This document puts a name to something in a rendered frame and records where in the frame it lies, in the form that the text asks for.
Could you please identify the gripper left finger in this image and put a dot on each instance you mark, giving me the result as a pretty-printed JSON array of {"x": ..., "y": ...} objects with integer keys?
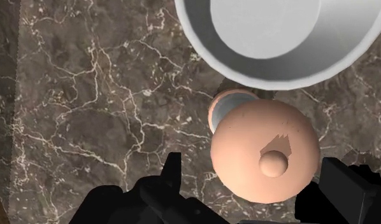
[{"x": 165, "y": 198}]

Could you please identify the peach lidded pot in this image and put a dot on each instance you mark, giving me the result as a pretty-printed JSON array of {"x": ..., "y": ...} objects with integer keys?
[{"x": 240, "y": 149}]

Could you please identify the white bowl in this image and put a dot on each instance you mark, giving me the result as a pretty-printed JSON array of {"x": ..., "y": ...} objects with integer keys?
[{"x": 342, "y": 40}]

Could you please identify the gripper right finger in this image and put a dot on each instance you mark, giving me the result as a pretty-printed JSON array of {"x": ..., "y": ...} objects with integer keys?
[{"x": 349, "y": 192}]

